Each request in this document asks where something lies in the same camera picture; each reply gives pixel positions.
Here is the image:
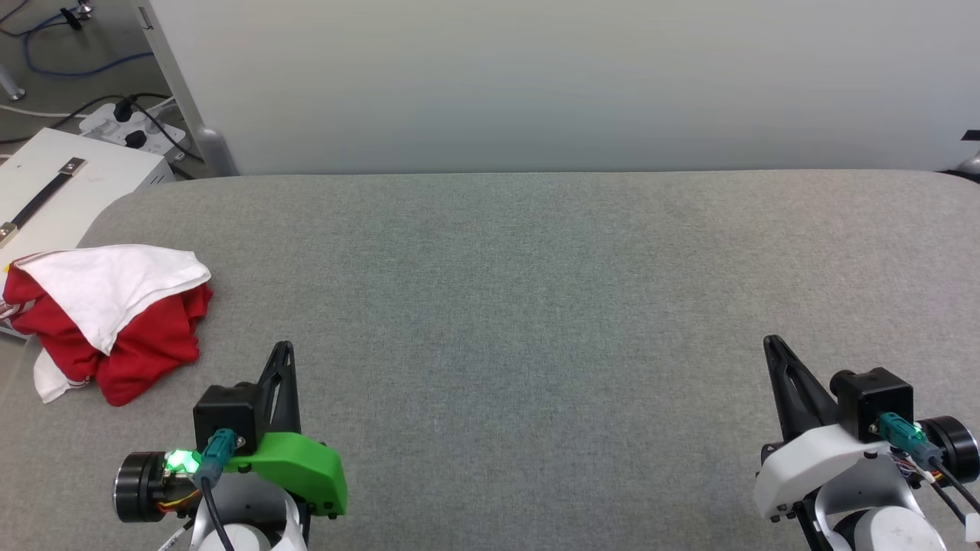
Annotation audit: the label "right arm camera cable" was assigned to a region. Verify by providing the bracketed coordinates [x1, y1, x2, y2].
[877, 412, 980, 529]

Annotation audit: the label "black strap handle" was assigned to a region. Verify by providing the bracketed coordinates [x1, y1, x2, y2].
[0, 157, 87, 247]

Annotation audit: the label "white power strip black plugs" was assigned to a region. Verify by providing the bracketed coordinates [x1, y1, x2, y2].
[79, 99, 187, 163]

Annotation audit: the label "blue floor cable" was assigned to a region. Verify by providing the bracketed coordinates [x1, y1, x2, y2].
[21, 6, 155, 78]

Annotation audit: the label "red and white basketball jersey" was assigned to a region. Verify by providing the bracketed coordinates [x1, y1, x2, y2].
[0, 243, 214, 407]

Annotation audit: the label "white box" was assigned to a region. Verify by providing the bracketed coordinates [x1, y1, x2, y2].
[0, 127, 175, 341]

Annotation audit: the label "slanted white table leg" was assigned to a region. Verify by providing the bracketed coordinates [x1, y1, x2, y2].
[0, 63, 28, 103]

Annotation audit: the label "black power cable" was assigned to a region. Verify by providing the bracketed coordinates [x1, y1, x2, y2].
[115, 92, 205, 163]

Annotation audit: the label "white partition panel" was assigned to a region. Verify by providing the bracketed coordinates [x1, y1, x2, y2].
[132, 0, 980, 177]

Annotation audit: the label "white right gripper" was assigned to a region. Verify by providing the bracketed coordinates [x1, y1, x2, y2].
[754, 335, 893, 523]

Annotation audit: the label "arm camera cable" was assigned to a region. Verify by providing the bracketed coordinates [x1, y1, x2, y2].
[191, 429, 238, 551]
[877, 412, 980, 529]

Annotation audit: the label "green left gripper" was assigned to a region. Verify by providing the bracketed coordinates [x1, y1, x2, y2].
[226, 342, 349, 517]

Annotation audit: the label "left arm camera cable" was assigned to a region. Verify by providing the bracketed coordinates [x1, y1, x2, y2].
[191, 429, 238, 551]

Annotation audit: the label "grey partition foot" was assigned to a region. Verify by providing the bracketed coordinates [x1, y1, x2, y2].
[195, 126, 240, 178]

